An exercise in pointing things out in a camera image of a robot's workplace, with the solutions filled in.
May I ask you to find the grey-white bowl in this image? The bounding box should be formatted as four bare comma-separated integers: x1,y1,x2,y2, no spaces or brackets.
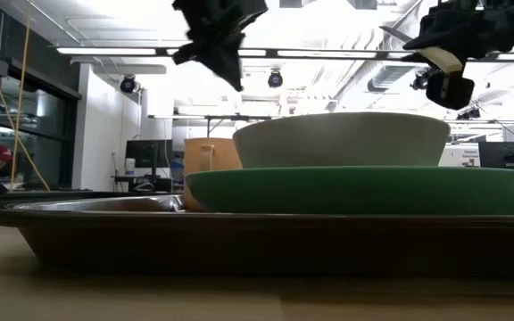
232,111,452,169

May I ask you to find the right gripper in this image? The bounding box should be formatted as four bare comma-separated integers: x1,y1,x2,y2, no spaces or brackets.
402,0,514,111

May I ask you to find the long ceiling light rail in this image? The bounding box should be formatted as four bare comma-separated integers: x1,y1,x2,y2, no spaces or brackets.
55,46,514,62

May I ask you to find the black ceiling spotlight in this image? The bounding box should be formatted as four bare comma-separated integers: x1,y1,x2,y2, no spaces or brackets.
120,75,137,95
410,67,432,92
267,70,285,89

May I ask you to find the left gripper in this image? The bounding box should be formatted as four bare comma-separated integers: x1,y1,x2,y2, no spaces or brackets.
170,0,269,93

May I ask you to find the brown serving tray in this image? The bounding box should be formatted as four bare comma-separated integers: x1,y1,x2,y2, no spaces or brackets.
0,193,514,276

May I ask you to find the green plastic plate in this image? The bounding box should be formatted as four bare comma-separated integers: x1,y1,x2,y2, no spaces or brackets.
185,166,514,216

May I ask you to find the beige ceramic mug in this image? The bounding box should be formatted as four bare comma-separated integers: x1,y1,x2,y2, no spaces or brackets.
183,137,244,213

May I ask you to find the silver ventilation duct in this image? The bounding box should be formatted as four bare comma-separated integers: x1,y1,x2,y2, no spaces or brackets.
335,0,427,106

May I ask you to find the black computer monitor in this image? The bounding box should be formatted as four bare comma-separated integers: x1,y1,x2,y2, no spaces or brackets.
478,141,514,170

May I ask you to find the black aluminium rig frame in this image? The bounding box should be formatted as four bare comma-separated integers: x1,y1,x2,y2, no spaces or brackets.
0,189,182,207

